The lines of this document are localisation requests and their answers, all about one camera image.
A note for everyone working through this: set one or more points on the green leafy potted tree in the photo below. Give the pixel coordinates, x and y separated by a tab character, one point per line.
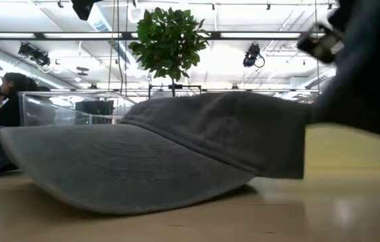
170	43

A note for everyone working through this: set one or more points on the clear plastic bin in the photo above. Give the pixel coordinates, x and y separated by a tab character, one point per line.
42	111

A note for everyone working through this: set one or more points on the dark cap with metal buckle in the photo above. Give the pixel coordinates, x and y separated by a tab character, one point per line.
371	84

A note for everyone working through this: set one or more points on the black ceiling spotlight pair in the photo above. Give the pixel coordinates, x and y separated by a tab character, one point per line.
39	58

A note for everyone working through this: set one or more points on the round ceiling fixture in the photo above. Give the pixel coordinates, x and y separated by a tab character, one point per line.
82	69

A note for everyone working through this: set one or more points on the black metal frame stand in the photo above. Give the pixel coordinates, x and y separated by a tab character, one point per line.
156	86

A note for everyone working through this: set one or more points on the grey cotton baseball cap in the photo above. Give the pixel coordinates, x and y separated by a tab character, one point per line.
143	161

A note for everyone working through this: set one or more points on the yellow plastic bin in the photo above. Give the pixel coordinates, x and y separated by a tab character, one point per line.
344	151

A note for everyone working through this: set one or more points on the black overhead frame beam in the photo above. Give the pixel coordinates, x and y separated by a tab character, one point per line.
215	35

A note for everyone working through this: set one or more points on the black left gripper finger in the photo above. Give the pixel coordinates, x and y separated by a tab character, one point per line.
83	8

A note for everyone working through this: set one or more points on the black monitor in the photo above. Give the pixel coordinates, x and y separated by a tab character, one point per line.
92	109

